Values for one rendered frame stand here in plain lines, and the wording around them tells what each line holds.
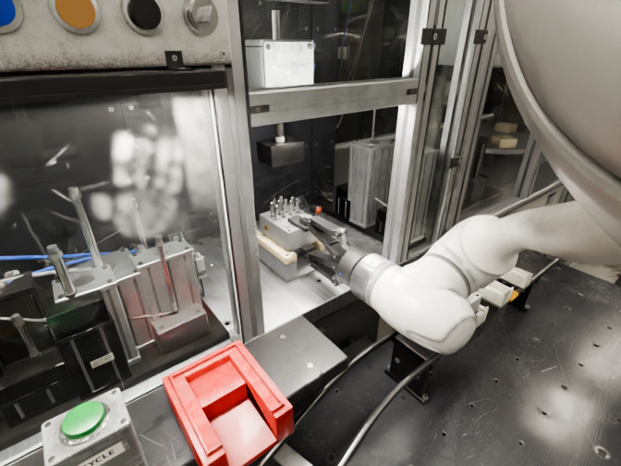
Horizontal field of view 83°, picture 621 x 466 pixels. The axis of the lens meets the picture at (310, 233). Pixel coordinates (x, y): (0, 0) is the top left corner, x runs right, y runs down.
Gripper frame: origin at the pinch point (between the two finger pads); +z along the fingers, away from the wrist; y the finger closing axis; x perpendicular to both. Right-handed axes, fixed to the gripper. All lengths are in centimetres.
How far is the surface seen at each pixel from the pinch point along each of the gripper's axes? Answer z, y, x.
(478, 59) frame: -14, 36, -38
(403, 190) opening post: -13.1, 10.3, -18.6
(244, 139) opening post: -13.5, 27.0, 19.4
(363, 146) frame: 5.8, 15.1, -24.8
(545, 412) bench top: -51, -33, -29
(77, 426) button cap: -25, 3, 48
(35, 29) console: -14, 40, 39
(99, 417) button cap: -25, 3, 46
